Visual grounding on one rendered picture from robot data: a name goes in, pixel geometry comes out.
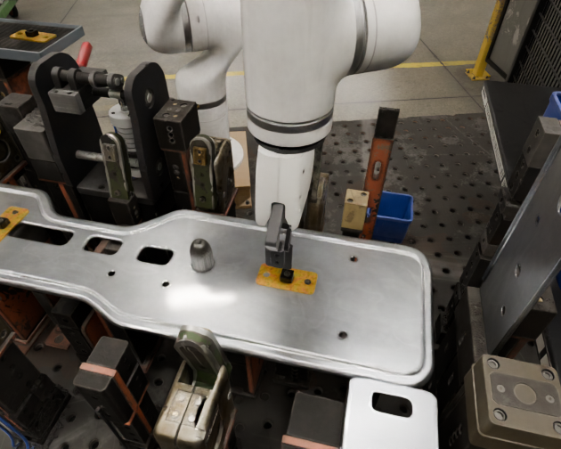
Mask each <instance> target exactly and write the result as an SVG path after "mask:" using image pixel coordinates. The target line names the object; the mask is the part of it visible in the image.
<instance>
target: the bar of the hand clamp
mask: <svg viewBox="0 0 561 449"><path fill-rule="evenodd" d="M322 149H323V143H322V144H321V145H320V146H319V147H317V148H316V149H314V160H313V188H312V200H316V198H317V191H318V184H319V181H320V173H321V157H322Z"/></svg>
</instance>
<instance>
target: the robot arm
mask: <svg viewBox="0 0 561 449"><path fill-rule="evenodd" d="M139 24H140V30H141V33H142V38H143V40H144V41H145V43H146V44H147V45H148V46H149V47H150V48H151V49H152V50H154V51H156V52H158V53H164V54H175V53H190V52H198V51H203V52H202V53H201V54H200V55H199V56H198V57H196V58H195V59H193V60H192V61H190V62H189V63H187V64H186V65H184V66H183V67H182V68H180V69H179V70H178V71H177V73H176V75H175V89H176V94H177V100H185V101H193V102H196V103H197V104H198V105H199V110H198V115H199V125H200V133H199V134H200V135H208V136H214V137H216V138H217V137H221V138H227V139H229V140H230V141H231V144H232V161H233V170H235V169H236V168H237V167H239V166H240V164H241V162H242V160H243V149H242V147H241V145H240V144H239V143H238V142H237V141H236V140H235V139H233V138H231V137H230V133H229V120H228V108H227V96H226V73H227V70H228V69H229V67H230V66H231V64H232V63H233V61H234V60H235V58H236V57H237V56H238V54H239V53H240V51H241V49H242V48H243V61H244V77H245V91H246V104H247V119H248V129H249V131H250V133H251V134H252V135H253V138H254V139H255V141H256V143H258V144H259V146H258V153H257V161H256V223H257V224H258V225H262V226H265V225H266V223H267V221H268V223H267V230H266V237H265V242H264V247H265V263H266V264H267V265H268V266H273V267H276V268H283V269H288V270H290V269H291V268H292V259H293V245H291V244H290V243H291V236H292V231H293V230H295V229H296V228H297V227H298V225H299V222H300V219H301V217H305V216H306V210H307V196H308V192H309V188H310V183H311V179H312V174H313V160H314V149H316V148H317V147H319V146H320V145H321V144H322V143H323V142H324V141H325V139H326V136H327V135H328V133H329V132H330V130H331V128H332V120H333V111H334V102H335V94H336V88H337V85H338V83H339V82H340V80H341V79H342V78H344V77H346V76H350V75H354V74H362V73H367V72H373V71H379V70H383V69H390V68H392V67H394V66H397V65H399V64H401V63H403V62H404V61H406V60H407V59H408V58H410V56H411V55H412V53H413V52H414V51H415V49H416V47H417V45H418V42H419V37H420V31H421V16H420V6H419V0H142V1H141V5H140V11H139ZM284 216H285V218H286V220H287V223H286V222H282V220H283V217H284ZM281 228H282V229H287V232H286V239H285V241H284V240H280V233H281Z"/></svg>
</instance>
